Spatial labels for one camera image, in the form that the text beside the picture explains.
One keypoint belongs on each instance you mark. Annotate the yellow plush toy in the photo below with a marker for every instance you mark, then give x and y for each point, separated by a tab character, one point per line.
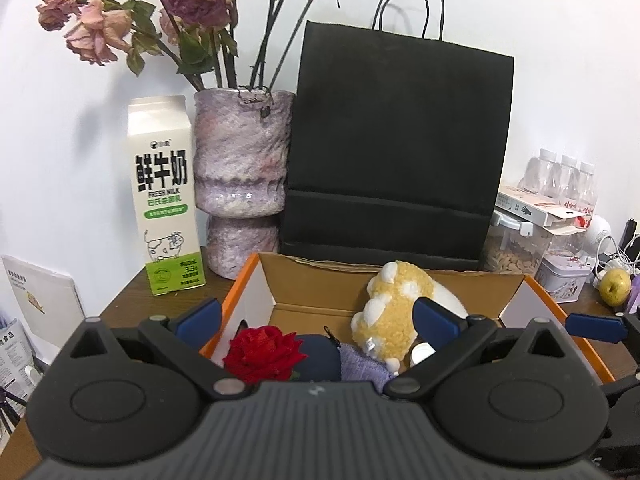
390	310

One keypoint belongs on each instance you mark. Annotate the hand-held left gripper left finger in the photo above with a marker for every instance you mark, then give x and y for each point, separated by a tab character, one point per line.
202	320

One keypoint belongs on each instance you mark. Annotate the black charger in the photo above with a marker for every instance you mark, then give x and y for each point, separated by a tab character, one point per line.
631	240

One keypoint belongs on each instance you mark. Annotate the purple tissue pack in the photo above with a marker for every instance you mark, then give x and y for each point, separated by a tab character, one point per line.
636	292

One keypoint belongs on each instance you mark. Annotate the red cardboard box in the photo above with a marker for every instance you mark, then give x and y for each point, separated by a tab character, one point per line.
320	290

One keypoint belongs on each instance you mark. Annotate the clear water bottle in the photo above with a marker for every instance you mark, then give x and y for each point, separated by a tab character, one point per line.
535	172
584	192
561	180

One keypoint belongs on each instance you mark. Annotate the purple fluffy headband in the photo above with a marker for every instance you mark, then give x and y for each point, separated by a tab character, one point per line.
365	367

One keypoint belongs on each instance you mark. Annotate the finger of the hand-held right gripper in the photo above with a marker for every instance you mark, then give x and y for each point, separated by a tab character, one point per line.
597	327
625	389

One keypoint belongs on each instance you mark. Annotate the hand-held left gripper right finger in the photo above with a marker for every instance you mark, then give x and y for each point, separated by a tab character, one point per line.
435	322

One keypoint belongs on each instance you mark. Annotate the navy zip case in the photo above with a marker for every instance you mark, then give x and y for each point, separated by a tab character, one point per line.
320	355

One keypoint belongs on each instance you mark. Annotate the white printed packet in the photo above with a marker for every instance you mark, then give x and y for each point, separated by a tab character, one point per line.
15	355

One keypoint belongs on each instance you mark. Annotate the black paper bag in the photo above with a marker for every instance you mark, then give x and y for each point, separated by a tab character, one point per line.
400	160

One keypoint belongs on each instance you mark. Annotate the white milk carton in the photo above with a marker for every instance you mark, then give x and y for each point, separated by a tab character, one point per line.
165	210

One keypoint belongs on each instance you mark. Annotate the white booklet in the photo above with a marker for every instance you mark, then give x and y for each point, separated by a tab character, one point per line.
40	290

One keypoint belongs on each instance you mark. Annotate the yellow green apple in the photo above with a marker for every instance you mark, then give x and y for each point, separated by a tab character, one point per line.
615	285

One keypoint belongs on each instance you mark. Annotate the white round device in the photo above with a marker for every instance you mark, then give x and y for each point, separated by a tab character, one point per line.
597	232

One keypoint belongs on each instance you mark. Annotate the flat white carton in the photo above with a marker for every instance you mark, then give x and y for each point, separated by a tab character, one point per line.
530	207

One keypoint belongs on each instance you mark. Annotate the dried rose bouquet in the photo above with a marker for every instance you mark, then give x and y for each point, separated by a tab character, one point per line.
200	5

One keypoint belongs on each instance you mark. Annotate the purple mottled vase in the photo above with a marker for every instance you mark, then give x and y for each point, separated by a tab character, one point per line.
240	160

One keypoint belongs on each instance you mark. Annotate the white metal tin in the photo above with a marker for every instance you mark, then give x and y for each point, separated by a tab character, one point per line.
562	277

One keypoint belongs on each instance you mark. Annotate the red artificial rose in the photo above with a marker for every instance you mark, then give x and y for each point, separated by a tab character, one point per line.
260	352

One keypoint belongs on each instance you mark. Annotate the clear seed container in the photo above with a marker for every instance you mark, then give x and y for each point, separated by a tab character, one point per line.
515	255

